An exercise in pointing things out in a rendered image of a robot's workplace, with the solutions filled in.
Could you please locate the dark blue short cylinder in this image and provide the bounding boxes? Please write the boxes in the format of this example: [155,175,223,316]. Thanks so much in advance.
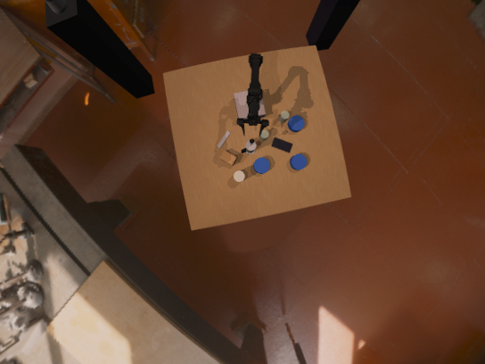
[288,115,305,132]
[253,157,270,174]
[290,154,308,170]

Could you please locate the glass french press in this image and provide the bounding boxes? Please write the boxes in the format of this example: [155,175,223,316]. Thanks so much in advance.
[242,138,256,154]

